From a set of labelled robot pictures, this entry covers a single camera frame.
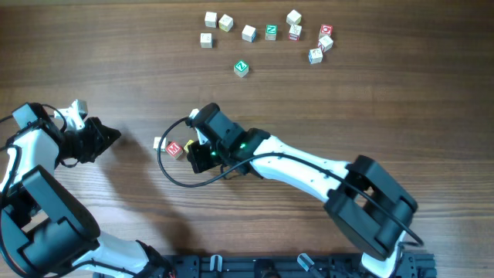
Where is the yellow K wooden block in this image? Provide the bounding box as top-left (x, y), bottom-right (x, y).
top-left (184, 140), bottom-right (194, 153)

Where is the red M wooden block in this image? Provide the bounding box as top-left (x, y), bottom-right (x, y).
top-left (165, 141), bottom-right (184, 160)

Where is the teal picture wooden block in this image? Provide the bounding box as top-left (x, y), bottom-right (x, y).
top-left (153, 137), bottom-right (167, 151)

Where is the green Z wooden block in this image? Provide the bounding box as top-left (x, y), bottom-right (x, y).
top-left (234, 59), bottom-right (249, 78)

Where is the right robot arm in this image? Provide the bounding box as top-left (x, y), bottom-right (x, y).
top-left (186, 103), bottom-right (418, 277)

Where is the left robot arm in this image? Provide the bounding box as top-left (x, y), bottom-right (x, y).
top-left (1, 102), bottom-right (174, 277)

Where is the wooden block left lower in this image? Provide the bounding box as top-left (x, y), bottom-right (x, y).
top-left (200, 33), bottom-right (213, 49)

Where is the blue edged wooden block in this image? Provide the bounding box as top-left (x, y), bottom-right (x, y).
top-left (242, 25), bottom-right (257, 42)

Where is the yellow edged wooden block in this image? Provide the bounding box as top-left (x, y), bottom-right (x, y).
top-left (218, 14), bottom-right (234, 32)

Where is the green N wooden block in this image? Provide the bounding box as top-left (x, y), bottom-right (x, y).
top-left (265, 25), bottom-right (277, 41)

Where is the plain wooden block far left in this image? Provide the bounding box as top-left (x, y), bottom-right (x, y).
top-left (205, 12), bottom-right (218, 28)

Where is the plain wooden block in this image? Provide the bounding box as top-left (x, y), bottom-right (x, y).
top-left (286, 9), bottom-right (302, 25)
top-left (205, 12), bottom-right (218, 28)

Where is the blue sided wooden block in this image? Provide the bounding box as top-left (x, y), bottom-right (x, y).
top-left (308, 48), bottom-right (323, 64)

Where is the red edged picture block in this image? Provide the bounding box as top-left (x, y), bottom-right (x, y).
top-left (289, 24), bottom-right (302, 41)

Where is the red sided wooden block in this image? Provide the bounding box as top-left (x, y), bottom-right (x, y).
top-left (317, 36), bottom-right (333, 53)

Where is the plain wooden block top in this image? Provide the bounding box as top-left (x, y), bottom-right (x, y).
top-left (286, 9), bottom-right (302, 25)

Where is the red O wooden block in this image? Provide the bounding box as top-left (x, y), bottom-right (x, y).
top-left (319, 25), bottom-right (333, 39)

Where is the black right camera cable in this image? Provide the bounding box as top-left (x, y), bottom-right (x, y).
top-left (156, 116), bottom-right (425, 278)

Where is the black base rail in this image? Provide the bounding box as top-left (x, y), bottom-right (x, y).
top-left (92, 251), bottom-right (438, 278)

